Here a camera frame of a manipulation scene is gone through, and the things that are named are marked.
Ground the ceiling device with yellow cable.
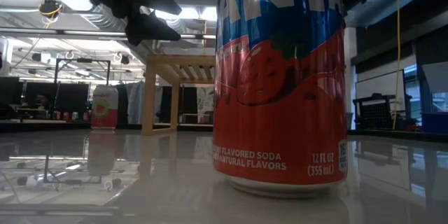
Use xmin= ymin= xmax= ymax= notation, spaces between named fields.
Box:
xmin=38 ymin=0 xmax=63 ymax=19

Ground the blue plastic bin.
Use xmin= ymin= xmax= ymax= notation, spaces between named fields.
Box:
xmin=421 ymin=111 xmax=448 ymax=134

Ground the black pipe stand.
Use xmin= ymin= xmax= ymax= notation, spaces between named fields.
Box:
xmin=54 ymin=57 xmax=111 ymax=85

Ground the red Fanta strawberry can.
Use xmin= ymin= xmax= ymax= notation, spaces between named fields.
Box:
xmin=212 ymin=0 xmax=348 ymax=197

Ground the slatted wooden shelf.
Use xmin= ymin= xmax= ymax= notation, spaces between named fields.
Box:
xmin=141 ymin=55 xmax=216 ymax=137

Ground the pink white Spindrift can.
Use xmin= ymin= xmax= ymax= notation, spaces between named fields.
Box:
xmin=90 ymin=84 xmax=119 ymax=130

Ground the black mesh rack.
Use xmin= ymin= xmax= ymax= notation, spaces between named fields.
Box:
xmin=352 ymin=93 xmax=414 ymax=130

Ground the yellow hanging cable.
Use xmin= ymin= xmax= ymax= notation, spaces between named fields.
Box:
xmin=391 ymin=0 xmax=403 ymax=130

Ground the black monitor screen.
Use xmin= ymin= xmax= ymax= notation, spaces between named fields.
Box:
xmin=24 ymin=82 xmax=90 ymax=112

